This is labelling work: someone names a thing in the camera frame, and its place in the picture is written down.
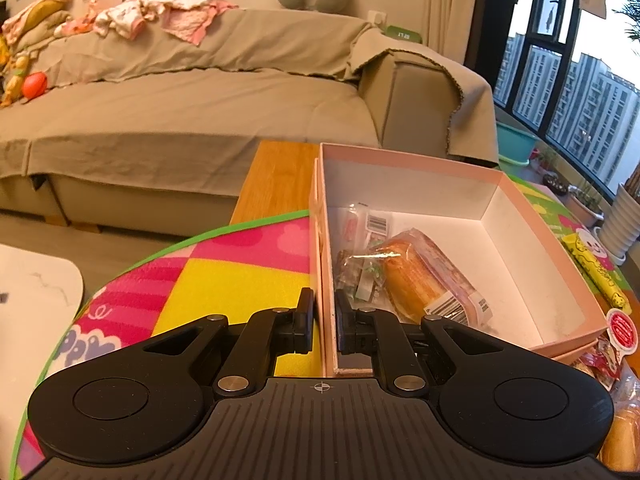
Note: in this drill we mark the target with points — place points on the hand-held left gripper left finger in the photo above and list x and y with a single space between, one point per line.
306 320

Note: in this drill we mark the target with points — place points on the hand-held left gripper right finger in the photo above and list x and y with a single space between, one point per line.
343 325

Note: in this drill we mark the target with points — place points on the long bread packet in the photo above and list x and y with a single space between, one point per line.
410 270

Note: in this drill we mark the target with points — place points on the pink cardboard box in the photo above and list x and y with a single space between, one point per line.
500 210

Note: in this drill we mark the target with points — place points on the red round label packet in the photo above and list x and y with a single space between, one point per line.
622 327

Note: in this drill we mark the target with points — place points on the round bread packet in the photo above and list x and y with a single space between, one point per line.
625 430

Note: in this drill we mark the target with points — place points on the clear small snack packet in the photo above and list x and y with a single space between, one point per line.
360 270

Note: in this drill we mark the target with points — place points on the colourful play mat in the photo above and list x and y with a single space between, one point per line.
225 280

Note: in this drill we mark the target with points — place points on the small barcode snack packet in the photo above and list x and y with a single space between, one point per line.
376 222

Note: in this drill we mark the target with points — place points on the wooden table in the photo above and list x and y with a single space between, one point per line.
275 180

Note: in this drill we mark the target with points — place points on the beige covered sofa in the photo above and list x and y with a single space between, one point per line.
175 110

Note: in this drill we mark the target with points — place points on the teal plastic basin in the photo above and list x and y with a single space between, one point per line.
515 142

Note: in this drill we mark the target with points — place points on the small potted plant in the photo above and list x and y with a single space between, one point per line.
557 182

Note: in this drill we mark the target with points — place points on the yellow snack packet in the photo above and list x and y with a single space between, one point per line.
595 265

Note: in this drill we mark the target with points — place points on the brown plant pot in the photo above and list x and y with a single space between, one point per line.
585 207

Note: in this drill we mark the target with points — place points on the white marble table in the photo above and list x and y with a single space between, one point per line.
35 280

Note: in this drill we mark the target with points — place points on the white ribbed pot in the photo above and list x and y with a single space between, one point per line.
620 225

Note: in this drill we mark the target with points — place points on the green box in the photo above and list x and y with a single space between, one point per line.
405 35

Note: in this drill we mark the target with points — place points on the pink baby clothes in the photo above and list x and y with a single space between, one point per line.
185 20

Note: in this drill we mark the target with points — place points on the orange ball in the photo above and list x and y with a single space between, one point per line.
35 85

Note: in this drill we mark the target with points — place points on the yellow plush toy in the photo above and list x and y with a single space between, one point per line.
12 77

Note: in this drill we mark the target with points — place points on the white wall socket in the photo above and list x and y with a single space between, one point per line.
376 19

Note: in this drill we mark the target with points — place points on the black window frame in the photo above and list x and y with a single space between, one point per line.
567 40

